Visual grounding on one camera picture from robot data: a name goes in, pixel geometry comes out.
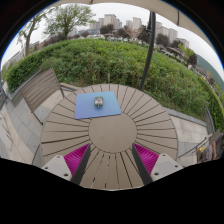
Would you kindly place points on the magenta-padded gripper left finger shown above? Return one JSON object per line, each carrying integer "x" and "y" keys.
{"x": 76, "y": 159}

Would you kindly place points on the metal railing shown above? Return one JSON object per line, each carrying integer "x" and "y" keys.
{"x": 208, "y": 145}

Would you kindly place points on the thin sparse tree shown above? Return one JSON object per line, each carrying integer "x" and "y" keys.
{"x": 28, "y": 36}

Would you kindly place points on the beige parasol canopy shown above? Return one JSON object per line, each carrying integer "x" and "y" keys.
{"x": 173, "y": 13}

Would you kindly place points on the group of apartment buildings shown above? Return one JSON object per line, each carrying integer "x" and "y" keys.
{"x": 133, "y": 24}

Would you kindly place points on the transparent green computer mouse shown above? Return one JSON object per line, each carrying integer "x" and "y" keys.
{"x": 98, "y": 101}

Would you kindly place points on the blue rectangular mouse pad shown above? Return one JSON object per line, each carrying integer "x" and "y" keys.
{"x": 85, "y": 108}

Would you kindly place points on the green hedge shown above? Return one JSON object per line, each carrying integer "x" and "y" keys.
{"x": 110, "y": 58}

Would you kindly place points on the leafy green tree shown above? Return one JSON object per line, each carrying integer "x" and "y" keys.
{"x": 68, "y": 18}

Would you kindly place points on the dark parasol pole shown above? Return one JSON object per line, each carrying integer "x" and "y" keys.
{"x": 148, "y": 53}

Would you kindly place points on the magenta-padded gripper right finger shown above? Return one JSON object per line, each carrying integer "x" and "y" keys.
{"x": 146, "y": 159}

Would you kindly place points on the slatted wooden chair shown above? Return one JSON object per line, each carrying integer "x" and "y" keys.
{"x": 40, "y": 88}

